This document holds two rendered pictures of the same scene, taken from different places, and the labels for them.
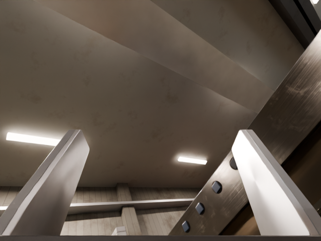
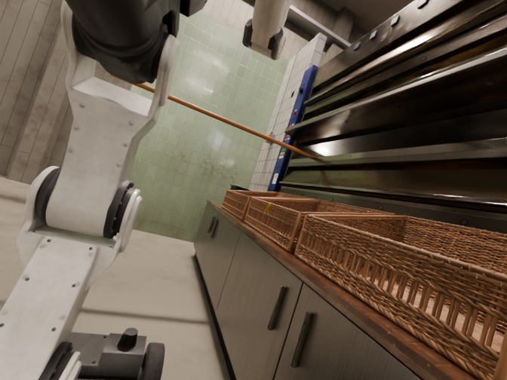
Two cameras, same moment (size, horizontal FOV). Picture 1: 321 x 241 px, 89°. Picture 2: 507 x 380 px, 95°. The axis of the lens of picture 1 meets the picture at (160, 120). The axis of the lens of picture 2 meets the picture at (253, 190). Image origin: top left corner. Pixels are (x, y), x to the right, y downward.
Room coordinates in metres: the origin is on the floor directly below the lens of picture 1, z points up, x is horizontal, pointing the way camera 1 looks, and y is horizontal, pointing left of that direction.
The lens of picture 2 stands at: (-0.40, -0.39, 0.73)
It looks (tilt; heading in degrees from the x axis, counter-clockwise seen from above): 2 degrees up; 41
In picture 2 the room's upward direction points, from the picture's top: 18 degrees clockwise
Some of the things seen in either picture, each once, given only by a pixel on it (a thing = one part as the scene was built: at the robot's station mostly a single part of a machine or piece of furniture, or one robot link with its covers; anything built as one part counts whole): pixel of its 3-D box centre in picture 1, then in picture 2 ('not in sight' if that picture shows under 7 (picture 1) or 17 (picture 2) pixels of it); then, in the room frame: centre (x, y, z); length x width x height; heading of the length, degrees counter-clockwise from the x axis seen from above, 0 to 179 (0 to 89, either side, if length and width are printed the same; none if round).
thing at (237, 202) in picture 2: not in sight; (264, 203); (1.01, 0.68, 0.72); 0.56 x 0.49 x 0.28; 62
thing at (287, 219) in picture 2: not in sight; (308, 218); (0.72, 0.15, 0.72); 0.56 x 0.49 x 0.28; 61
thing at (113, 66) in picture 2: not in sight; (127, 39); (-0.27, 0.12, 0.94); 0.14 x 0.13 x 0.12; 150
